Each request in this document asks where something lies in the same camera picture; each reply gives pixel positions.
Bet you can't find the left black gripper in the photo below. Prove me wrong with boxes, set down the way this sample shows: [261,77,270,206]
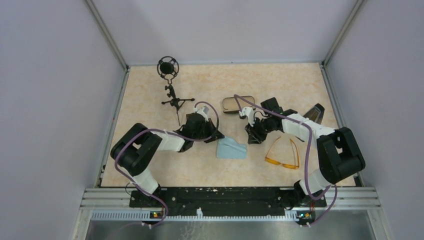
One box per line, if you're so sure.
[192,118,225,143]

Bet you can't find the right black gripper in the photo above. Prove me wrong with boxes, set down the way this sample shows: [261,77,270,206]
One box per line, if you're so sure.
[245,116,274,145]

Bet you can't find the light blue cleaning cloth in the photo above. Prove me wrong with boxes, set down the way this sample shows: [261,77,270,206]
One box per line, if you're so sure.
[216,137,248,159]

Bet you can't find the black glasses case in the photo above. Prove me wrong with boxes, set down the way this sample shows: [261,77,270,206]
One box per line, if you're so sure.
[222,96,256,114]

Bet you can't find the orange sunglasses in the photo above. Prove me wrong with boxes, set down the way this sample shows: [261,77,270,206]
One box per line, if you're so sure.
[264,136,301,170]

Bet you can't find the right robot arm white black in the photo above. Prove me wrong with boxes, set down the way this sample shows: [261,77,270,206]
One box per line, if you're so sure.
[239,97,366,206]

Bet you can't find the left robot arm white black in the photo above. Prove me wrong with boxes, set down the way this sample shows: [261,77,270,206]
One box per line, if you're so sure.
[110,113,225,207]

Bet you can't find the black wedge mirror block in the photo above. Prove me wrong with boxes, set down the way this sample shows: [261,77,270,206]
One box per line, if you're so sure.
[303,103,325,124]

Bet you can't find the black microphone on tripod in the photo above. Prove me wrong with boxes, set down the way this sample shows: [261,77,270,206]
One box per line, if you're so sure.
[156,56,195,126]

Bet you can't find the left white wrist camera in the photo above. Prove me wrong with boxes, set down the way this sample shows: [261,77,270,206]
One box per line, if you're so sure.
[193,106,209,122]

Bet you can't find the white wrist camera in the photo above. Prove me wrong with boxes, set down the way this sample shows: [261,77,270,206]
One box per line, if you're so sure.
[193,106,209,122]
[239,106,255,127]

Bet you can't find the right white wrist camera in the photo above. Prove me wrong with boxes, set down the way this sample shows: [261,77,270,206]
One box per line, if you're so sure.
[239,106,255,127]

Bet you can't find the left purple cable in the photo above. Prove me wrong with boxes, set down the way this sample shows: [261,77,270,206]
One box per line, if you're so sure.
[114,101,220,229]

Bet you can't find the purple cable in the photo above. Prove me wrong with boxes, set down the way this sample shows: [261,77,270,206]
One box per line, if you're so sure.
[114,101,220,229]
[233,94,338,228]

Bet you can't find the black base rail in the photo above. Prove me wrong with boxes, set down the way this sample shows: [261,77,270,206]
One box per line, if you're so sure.
[129,186,327,217]

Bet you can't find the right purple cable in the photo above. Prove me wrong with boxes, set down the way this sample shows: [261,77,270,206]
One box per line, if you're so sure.
[233,94,338,228]

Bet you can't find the white cable duct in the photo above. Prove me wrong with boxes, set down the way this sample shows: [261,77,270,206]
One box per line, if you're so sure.
[91,207,327,223]

